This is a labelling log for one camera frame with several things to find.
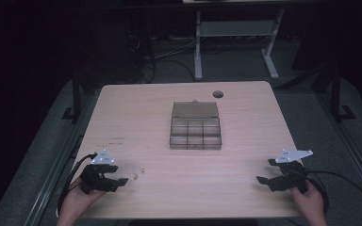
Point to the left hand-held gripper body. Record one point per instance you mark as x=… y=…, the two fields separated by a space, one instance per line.
x=95 y=180

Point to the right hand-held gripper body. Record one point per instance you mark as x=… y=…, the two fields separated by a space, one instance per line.
x=290 y=179

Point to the person's left hand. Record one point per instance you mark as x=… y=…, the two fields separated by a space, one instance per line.
x=75 y=201

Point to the person's right hand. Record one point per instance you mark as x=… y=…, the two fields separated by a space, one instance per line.
x=309 y=202

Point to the small brass nut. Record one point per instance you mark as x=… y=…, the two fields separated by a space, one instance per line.
x=135 y=176

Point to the black metal stand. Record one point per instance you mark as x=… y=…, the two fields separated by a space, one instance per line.
x=337 y=94
x=75 y=97

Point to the clear plastic compartment box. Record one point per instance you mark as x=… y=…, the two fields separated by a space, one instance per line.
x=195 y=125

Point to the aluminium rail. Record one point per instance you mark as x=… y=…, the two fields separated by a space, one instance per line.
x=352 y=150
x=55 y=179

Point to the white metal desk frame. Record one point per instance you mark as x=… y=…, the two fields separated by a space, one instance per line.
x=235 y=29

